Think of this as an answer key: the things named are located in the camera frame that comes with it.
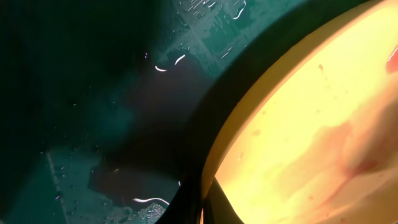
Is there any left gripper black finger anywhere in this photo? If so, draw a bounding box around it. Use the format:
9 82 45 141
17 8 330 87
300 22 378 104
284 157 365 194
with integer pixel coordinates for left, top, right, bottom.
203 179 243 224

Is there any yellow plate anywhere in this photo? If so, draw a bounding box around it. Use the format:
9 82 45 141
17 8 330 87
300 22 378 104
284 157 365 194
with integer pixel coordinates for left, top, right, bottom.
202 0 397 224

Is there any teal plastic tray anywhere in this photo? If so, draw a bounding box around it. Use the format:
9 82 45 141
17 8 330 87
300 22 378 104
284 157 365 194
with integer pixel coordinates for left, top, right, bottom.
1 0 359 223

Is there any red wet sponge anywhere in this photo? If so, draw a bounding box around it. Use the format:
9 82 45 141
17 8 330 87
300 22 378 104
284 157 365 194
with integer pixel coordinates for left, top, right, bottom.
386 46 398 74

